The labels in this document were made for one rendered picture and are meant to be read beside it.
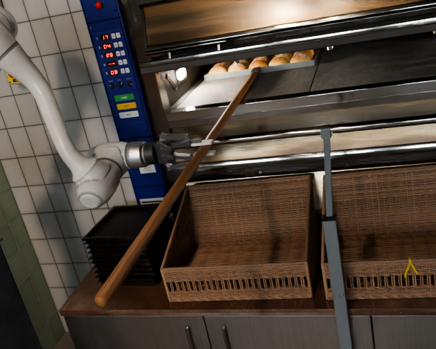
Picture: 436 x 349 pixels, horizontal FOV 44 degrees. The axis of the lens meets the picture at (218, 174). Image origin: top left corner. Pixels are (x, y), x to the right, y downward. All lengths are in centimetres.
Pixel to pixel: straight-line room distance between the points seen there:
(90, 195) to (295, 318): 84
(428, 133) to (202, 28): 95
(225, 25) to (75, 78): 72
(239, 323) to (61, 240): 117
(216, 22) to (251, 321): 113
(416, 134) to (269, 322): 90
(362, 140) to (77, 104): 123
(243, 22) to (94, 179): 85
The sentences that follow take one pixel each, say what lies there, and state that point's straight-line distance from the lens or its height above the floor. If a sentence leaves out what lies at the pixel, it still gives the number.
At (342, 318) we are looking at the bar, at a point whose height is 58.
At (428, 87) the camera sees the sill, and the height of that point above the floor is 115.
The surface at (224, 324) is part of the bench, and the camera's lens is 207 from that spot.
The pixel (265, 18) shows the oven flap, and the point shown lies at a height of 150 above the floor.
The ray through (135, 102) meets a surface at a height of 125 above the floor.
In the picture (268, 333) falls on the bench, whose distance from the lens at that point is 206.
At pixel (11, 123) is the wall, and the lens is 270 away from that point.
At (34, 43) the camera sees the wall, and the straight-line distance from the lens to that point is 250.
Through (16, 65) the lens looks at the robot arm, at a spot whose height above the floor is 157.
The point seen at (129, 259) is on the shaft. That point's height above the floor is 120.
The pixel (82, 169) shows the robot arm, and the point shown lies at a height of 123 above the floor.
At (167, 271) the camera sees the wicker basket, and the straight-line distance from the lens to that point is 205.
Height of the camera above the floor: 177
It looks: 22 degrees down
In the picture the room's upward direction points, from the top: 12 degrees counter-clockwise
